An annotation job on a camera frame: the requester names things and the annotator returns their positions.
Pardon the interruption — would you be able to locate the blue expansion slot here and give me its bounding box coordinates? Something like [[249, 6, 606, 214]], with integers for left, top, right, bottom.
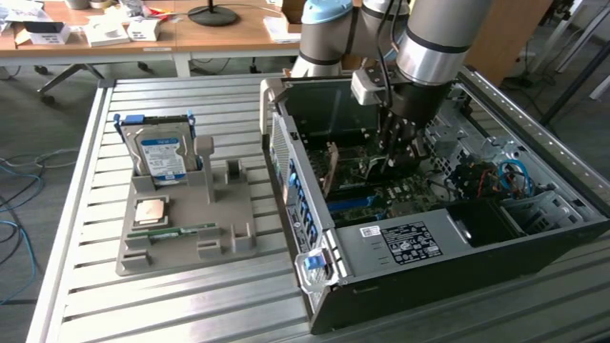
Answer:
[[328, 198, 375, 213]]

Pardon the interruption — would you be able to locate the Nvidia graphics card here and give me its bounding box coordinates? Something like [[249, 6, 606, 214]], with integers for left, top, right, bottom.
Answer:
[[319, 141, 396, 198]]

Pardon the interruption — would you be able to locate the silver power supply unit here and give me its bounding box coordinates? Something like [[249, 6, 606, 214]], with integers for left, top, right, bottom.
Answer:
[[332, 209, 474, 284]]

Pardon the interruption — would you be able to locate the brown cardboard box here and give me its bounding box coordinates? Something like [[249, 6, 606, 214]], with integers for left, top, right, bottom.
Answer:
[[280, 0, 307, 24]]

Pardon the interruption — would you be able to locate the black camera cable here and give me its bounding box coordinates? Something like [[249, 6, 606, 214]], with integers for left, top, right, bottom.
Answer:
[[375, 0, 411, 108]]

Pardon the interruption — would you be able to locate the black monitor stand base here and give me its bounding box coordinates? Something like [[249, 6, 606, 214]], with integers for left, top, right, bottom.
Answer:
[[187, 0, 239, 27]]

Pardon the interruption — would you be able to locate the red and yellow packet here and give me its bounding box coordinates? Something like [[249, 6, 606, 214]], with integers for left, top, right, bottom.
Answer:
[[141, 3, 185, 23]]

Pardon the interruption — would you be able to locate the white paper booklet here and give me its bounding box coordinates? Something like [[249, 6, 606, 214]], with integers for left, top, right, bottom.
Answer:
[[261, 15, 303, 44]]

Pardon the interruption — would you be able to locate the hard disk in blue caddy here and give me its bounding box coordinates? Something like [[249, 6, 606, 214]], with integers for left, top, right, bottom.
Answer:
[[113, 110, 204, 187]]

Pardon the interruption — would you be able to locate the white box with round insert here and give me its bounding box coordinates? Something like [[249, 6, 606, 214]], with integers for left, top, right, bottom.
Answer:
[[82, 14, 132, 48]]

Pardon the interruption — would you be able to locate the small white labelled box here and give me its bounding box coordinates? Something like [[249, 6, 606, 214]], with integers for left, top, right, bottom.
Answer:
[[125, 19, 161, 42]]

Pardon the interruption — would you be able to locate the black open PC case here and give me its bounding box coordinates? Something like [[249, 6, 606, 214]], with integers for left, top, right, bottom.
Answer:
[[259, 66, 610, 336]]

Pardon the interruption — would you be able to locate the blue floor cable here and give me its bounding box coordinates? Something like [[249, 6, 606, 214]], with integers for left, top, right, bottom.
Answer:
[[0, 156, 46, 307]]

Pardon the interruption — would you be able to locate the blue data wire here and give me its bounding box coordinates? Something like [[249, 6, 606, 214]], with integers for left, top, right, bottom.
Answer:
[[496, 159, 535, 199]]

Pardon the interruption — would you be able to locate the silver disk bay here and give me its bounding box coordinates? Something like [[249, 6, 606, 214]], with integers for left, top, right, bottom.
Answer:
[[498, 190, 590, 239]]

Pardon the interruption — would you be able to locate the white box with black lid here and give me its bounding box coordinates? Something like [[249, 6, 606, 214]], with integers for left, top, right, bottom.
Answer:
[[21, 21, 72, 46]]

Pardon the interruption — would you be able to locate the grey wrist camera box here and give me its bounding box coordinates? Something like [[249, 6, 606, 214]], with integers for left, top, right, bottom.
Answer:
[[351, 67, 396, 106]]

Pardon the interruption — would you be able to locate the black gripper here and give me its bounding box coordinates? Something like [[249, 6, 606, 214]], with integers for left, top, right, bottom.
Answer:
[[380, 81, 451, 144]]

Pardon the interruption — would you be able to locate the green RAM stick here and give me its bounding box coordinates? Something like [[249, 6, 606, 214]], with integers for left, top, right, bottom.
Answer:
[[337, 180, 388, 191], [127, 223, 216, 239]]

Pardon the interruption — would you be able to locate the clear plastic bag with papers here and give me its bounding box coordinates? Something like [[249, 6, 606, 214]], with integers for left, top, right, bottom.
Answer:
[[0, 0, 52, 23]]

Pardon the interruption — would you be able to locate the grey parts rack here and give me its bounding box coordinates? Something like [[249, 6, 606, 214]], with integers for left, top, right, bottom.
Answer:
[[115, 134, 261, 277]]

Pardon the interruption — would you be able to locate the light wooden cabinet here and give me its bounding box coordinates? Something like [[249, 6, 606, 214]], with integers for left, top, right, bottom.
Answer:
[[464, 0, 556, 86]]

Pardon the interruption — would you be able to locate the green motherboard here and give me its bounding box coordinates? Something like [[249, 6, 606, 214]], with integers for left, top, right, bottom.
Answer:
[[304, 142, 458, 229]]

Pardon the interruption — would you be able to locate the white floor cable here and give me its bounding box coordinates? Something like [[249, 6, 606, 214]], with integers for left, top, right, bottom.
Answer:
[[0, 148, 80, 169]]

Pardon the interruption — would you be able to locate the CPU chip with metal lid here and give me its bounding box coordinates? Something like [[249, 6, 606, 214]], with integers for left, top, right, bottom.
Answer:
[[135, 199, 168, 225]]

